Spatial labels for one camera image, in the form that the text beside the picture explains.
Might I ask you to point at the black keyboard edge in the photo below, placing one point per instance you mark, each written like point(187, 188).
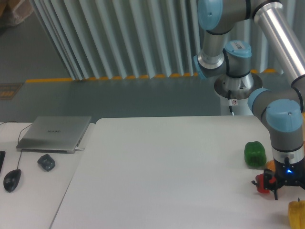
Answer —
point(2, 157)

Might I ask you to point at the yellow floor tape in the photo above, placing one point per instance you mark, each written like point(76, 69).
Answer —
point(129, 77)

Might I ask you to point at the red bell pepper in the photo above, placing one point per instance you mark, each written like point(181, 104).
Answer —
point(262, 184)

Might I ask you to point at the silver closed laptop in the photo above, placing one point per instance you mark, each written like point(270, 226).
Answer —
point(54, 134)

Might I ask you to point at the brown cardboard box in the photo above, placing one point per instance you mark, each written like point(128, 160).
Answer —
point(14, 12)

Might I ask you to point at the dark grey earbuds case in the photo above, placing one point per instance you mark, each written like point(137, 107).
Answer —
point(46, 162)

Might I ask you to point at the orange floor sign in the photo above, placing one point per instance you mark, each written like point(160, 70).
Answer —
point(8, 90)

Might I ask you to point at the orange croissant bread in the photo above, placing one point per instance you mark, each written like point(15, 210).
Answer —
point(270, 165)

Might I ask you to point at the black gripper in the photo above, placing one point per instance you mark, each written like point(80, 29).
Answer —
point(285, 174)

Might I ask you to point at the white corrugated partition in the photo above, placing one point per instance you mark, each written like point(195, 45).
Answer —
point(96, 38)

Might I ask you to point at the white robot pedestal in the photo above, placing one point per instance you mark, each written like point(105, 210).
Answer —
point(234, 93)

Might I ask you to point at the yellow bell pepper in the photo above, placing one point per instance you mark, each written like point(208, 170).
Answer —
point(296, 214)

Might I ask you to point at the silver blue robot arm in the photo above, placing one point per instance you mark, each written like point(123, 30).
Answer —
point(280, 113)

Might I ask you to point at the green bell pepper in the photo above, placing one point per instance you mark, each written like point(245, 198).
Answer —
point(254, 154)

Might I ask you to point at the black computer mouse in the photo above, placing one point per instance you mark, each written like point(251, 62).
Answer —
point(11, 180)

